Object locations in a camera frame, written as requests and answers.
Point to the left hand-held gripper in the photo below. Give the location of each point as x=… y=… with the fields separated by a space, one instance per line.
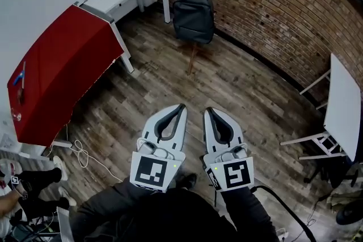
x=150 y=173

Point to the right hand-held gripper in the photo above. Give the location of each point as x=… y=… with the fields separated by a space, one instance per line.
x=235 y=174

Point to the dark grey backpack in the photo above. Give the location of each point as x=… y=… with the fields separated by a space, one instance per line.
x=193 y=17

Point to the person's left forearm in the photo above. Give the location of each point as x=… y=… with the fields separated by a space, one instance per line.
x=119 y=198

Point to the person's right forearm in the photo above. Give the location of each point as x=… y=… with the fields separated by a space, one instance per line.
x=244 y=212

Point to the person's black shoe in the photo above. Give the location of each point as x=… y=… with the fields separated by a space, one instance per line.
x=187 y=180

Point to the person's dark clothed torso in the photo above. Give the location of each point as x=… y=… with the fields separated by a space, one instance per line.
x=184 y=221

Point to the white square table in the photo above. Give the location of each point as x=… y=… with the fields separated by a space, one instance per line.
x=343 y=110

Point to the thin wooden stick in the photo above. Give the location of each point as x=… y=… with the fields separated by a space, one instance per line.
x=22 y=93

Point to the blue and white tool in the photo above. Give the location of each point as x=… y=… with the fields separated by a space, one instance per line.
x=20 y=76

